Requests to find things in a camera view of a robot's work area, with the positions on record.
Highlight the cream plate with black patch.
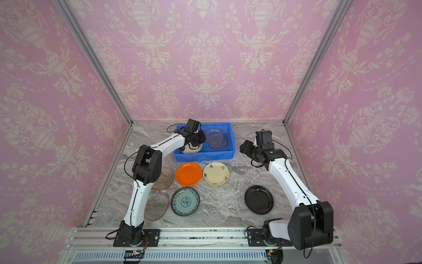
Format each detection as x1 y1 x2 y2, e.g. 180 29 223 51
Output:
180 143 203 154

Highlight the orange plastic plate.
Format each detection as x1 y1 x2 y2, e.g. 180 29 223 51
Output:
175 162 202 187

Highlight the cream floral plate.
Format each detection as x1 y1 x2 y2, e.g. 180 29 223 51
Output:
203 162 230 186

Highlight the black round plate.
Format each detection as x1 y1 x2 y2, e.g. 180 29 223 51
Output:
244 185 274 215

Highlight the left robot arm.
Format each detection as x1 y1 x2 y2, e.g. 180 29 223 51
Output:
113 119 206 247

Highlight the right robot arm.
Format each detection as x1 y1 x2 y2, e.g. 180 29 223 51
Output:
240 130 334 250

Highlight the blue plastic bin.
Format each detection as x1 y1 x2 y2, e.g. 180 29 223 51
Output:
173 122 236 163

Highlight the brown transparent glass plate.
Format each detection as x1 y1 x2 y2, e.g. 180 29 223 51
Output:
152 166 175 191

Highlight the blue patterned ceramic plate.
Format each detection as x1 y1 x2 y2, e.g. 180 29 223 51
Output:
170 187 200 217

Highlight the clear grey glass plate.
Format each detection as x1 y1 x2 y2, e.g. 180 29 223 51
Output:
144 191 170 221

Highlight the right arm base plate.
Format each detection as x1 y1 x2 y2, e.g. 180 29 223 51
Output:
244 228 293 248

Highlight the aluminium mounting rail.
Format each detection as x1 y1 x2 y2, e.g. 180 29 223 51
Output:
59 227 348 264

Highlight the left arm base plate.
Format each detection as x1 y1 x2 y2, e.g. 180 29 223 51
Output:
113 229 161 248

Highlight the right aluminium frame post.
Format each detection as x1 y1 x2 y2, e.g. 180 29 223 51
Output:
283 0 352 127

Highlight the aluminium frame post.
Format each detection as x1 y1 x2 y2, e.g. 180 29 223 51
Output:
53 0 133 126
283 0 352 127

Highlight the left aluminium frame post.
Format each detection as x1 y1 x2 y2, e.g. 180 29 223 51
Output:
53 0 133 126

